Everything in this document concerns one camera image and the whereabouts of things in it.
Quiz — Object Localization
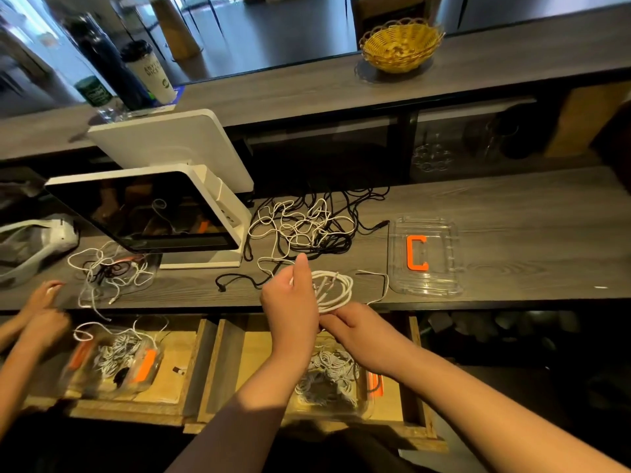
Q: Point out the person's left hand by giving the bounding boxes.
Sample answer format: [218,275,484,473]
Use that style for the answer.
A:
[261,253,321,371]

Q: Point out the person's right hand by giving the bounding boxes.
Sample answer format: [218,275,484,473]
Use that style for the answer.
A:
[318,300,425,380]

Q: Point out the clear container drawer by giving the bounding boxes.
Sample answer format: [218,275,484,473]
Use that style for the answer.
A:
[61,330,164,400]
[291,330,386,422]

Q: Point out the another person's forearm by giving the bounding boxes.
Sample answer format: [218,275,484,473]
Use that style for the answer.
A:
[0,315,23,351]
[0,344,49,439]

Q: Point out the person's right forearm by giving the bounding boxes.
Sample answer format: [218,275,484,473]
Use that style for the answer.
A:
[399,349,627,473]

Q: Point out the person's left forearm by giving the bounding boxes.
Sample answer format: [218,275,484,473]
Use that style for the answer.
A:
[166,354,315,473]

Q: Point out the wooden drawer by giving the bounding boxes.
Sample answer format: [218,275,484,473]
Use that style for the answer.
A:
[182,312,445,454]
[20,315,218,428]

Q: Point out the pile of white containers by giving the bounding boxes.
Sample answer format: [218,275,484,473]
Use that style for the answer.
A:
[424,308,583,339]

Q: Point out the white touchscreen monitor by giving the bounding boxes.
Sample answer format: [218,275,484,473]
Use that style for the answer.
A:
[44,162,252,270]

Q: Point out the white customer display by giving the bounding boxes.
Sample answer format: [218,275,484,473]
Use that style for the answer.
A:
[87,109,256,195]

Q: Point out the grey wooden bar counter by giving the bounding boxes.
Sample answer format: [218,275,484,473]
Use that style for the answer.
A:
[0,5,631,162]

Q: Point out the white headset device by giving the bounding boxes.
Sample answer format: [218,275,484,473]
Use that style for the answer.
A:
[0,216,80,286]

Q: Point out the white paper coffee cup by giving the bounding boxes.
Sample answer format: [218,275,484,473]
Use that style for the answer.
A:
[120,40,177,106]

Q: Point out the yellow woven basket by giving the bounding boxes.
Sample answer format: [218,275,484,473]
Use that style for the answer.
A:
[359,18,446,75]

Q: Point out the clear plastic water bottle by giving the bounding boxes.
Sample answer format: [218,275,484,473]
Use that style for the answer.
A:
[74,74,124,122]

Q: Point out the black thermos bottle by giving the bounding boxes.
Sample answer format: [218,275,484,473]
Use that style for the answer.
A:
[64,14,157,111]

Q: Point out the round wooden table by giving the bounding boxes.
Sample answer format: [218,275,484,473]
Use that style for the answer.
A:
[148,0,203,63]

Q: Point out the flat cardboard sheet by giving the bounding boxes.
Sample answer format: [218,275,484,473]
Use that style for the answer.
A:
[545,81,631,158]

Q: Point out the brown wooden chair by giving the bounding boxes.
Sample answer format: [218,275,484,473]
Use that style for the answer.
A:
[351,0,435,45]

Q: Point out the black cable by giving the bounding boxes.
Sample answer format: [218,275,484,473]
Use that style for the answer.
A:
[215,273,268,294]

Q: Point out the clear lid orange handle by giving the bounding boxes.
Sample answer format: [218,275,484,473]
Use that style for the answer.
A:
[387,216,465,296]

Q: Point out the bundle of black cables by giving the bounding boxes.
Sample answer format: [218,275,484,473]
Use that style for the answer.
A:
[315,187,390,257]

